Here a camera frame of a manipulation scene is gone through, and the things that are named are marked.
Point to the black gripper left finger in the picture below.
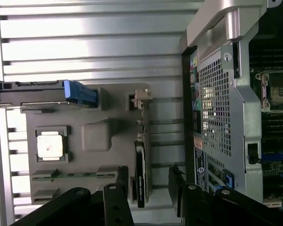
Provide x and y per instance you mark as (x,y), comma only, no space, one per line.
(118,207)

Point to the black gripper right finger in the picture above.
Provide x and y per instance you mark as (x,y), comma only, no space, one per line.
(195,207)

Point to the green RAM stick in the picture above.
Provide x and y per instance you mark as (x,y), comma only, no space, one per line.
(80,175)

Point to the grey plastic parts rack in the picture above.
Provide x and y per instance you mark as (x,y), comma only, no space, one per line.
(96,160)

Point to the silver CPU chip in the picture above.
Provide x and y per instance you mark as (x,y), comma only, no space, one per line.
(49,147)

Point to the blue expansion slot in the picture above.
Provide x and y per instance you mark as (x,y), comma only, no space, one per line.
(278,156)

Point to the green motherboard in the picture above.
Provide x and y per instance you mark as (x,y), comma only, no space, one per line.
(273,131)

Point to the open black PC case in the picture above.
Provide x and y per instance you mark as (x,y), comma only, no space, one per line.
(240,106)

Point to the hard disk in blue caddy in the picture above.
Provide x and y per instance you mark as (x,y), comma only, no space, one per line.
(33,94)

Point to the CPU socket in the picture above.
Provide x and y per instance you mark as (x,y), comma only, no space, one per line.
(278,89)

